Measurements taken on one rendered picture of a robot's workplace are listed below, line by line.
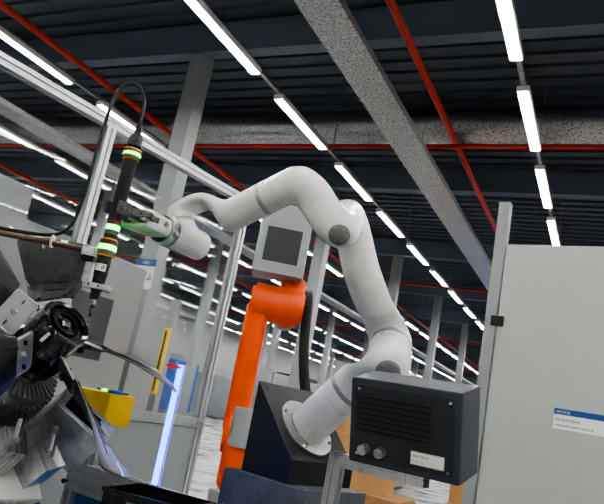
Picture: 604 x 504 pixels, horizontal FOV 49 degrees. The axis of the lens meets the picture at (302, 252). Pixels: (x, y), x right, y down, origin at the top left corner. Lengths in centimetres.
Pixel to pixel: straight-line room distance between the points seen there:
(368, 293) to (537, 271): 138
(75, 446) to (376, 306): 82
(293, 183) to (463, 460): 77
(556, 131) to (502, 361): 716
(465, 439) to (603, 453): 145
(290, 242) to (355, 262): 384
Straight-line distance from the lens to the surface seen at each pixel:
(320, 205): 166
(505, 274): 303
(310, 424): 193
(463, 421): 141
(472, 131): 1006
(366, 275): 173
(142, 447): 284
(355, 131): 1058
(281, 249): 555
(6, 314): 158
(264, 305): 556
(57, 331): 151
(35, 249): 182
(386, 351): 175
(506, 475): 292
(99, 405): 204
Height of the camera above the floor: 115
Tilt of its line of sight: 13 degrees up
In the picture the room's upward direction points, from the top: 11 degrees clockwise
